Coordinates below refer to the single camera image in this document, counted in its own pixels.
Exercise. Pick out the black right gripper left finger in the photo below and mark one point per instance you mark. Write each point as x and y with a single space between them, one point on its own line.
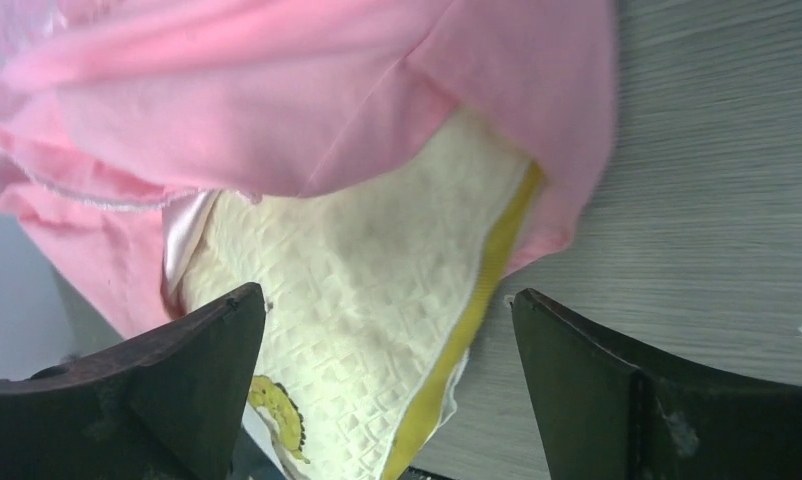
166 404

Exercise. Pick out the pink floral pillowcase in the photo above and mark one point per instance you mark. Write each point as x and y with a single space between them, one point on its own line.
119 120

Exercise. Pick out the white pillow with yellow trim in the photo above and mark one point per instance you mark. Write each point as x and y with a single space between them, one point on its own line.
374 294

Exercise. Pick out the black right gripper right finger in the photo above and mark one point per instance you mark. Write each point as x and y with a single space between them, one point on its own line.
609 406

